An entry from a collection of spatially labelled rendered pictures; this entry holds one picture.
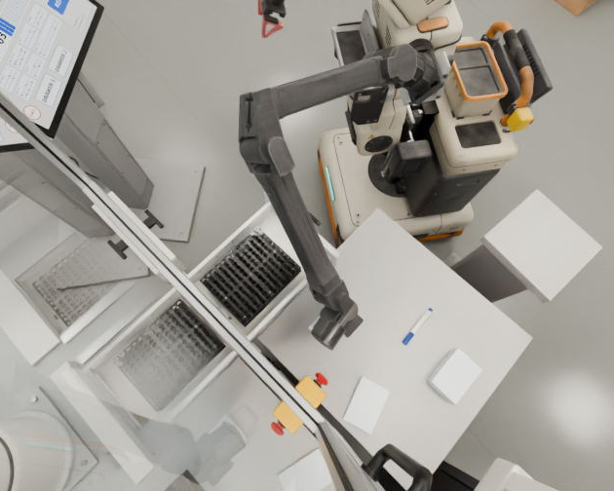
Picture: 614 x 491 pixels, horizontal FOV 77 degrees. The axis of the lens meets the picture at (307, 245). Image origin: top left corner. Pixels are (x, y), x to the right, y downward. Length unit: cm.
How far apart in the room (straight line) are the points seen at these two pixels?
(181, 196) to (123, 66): 102
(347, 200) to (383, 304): 76
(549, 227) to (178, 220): 167
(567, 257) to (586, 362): 98
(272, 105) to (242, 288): 56
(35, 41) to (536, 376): 237
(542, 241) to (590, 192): 128
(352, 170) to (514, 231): 83
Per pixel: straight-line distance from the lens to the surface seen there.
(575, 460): 235
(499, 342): 133
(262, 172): 74
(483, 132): 154
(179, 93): 264
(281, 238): 117
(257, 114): 71
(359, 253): 125
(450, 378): 121
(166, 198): 222
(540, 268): 145
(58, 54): 149
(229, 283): 108
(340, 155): 197
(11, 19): 148
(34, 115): 138
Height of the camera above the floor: 194
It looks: 71 degrees down
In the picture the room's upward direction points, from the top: 5 degrees clockwise
